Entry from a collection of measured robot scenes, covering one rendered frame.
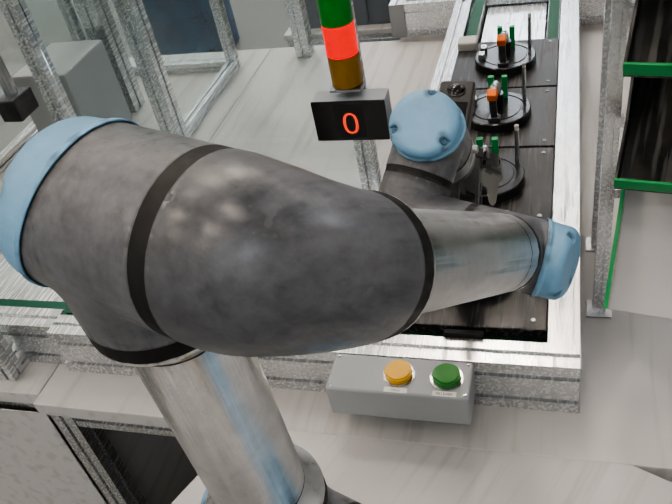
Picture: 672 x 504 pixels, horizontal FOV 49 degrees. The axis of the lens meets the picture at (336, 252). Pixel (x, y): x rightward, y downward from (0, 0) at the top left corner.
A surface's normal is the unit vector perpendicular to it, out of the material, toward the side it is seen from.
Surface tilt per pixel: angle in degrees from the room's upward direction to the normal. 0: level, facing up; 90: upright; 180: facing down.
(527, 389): 90
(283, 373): 90
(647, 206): 45
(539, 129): 0
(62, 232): 58
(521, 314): 0
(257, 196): 29
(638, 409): 0
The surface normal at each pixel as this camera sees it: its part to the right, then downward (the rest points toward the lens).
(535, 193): -0.17, -0.76
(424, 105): -0.29, -0.10
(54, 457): -0.24, 0.65
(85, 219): -0.50, -0.04
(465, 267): 0.85, 0.16
